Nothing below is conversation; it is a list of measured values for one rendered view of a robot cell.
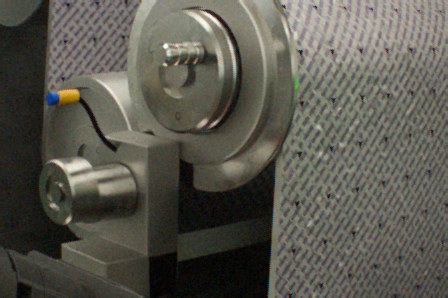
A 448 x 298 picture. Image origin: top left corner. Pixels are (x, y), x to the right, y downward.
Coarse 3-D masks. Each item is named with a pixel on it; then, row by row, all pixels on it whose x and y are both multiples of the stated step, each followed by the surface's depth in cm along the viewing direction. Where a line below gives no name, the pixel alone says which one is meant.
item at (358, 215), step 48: (384, 144) 64; (432, 144) 69; (288, 192) 58; (336, 192) 61; (384, 192) 65; (432, 192) 70; (288, 240) 59; (336, 240) 62; (384, 240) 66; (432, 240) 71; (288, 288) 60; (336, 288) 63; (384, 288) 67; (432, 288) 72
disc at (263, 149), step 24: (144, 0) 64; (264, 0) 56; (264, 24) 56; (288, 24) 56; (288, 48) 55; (288, 72) 56; (288, 96) 56; (144, 120) 65; (264, 120) 57; (288, 120) 56; (264, 144) 58; (192, 168) 62; (216, 168) 61; (240, 168) 59; (264, 168) 58
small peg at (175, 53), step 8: (160, 48) 56; (168, 48) 56; (176, 48) 56; (184, 48) 56; (192, 48) 57; (200, 48) 57; (160, 56) 56; (168, 56) 56; (176, 56) 56; (184, 56) 56; (192, 56) 57; (200, 56) 57; (160, 64) 56; (168, 64) 56; (176, 64) 56; (184, 64) 57; (192, 64) 57
